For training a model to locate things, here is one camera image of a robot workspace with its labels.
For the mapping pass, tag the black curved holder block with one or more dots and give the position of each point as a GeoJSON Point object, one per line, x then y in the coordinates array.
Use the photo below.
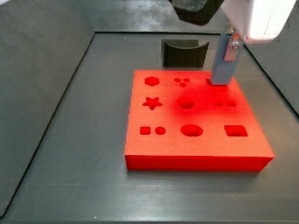
{"type": "Point", "coordinates": [182, 52]}

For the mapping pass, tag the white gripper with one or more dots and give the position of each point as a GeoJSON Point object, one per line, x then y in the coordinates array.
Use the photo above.
{"type": "Point", "coordinates": [257, 19]}

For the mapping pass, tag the red shape sorter board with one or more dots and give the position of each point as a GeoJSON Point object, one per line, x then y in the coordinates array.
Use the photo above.
{"type": "Point", "coordinates": [192, 126]}

